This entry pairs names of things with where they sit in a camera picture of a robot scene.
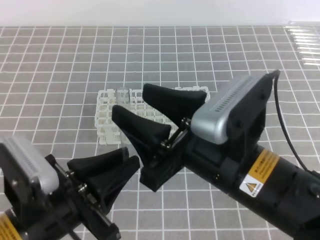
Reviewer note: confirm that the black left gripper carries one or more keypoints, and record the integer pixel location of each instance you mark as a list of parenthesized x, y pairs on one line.
[(48, 202)]

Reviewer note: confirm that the spare clear glass test tubes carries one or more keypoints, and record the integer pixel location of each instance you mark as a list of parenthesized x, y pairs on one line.
[(306, 38)]

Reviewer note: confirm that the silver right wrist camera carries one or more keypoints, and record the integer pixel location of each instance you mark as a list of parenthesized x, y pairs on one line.
[(234, 110)]

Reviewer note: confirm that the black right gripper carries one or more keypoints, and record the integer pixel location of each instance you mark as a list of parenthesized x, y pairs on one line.
[(222, 165)]

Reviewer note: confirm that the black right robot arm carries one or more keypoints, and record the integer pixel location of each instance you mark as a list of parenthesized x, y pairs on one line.
[(278, 191)]

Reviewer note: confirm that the white plastic test tube rack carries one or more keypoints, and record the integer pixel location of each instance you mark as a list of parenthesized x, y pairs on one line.
[(107, 131)]

